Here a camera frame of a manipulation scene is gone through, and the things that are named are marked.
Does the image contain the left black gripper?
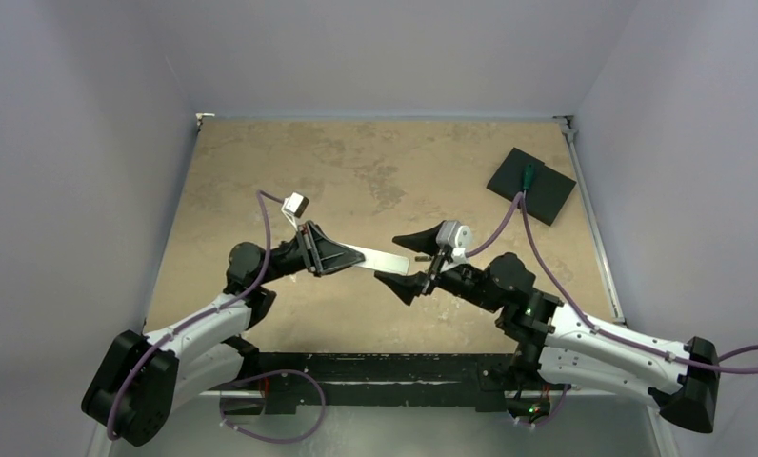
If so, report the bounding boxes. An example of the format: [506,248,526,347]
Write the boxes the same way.
[256,220,364,286]

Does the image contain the white remote control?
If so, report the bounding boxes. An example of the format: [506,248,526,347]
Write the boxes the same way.
[342,244,410,276]

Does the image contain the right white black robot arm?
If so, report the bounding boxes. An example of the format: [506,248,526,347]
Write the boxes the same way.
[374,220,720,433]

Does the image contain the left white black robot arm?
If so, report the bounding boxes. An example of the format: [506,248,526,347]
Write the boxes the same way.
[81,221,370,447]

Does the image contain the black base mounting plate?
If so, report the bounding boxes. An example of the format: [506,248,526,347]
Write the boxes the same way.
[257,352,546,414]

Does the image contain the black foam block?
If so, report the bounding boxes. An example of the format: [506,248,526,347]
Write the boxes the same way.
[486,148,576,226]

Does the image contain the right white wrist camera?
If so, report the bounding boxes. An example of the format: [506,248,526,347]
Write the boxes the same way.
[435,220,473,265]

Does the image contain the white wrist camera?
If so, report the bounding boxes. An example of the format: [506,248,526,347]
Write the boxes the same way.
[435,220,473,265]
[281,192,309,230]

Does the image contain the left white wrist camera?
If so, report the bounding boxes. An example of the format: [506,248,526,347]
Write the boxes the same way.
[281,192,309,230]

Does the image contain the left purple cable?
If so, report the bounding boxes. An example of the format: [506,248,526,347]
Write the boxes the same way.
[104,189,287,443]

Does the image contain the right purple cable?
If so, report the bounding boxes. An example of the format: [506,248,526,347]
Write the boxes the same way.
[464,189,758,376]

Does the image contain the green handled screwdriver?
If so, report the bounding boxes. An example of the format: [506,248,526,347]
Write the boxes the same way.
[521,163,537,196]

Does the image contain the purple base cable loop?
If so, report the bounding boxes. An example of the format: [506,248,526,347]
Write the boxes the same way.
[218,368,328,446]

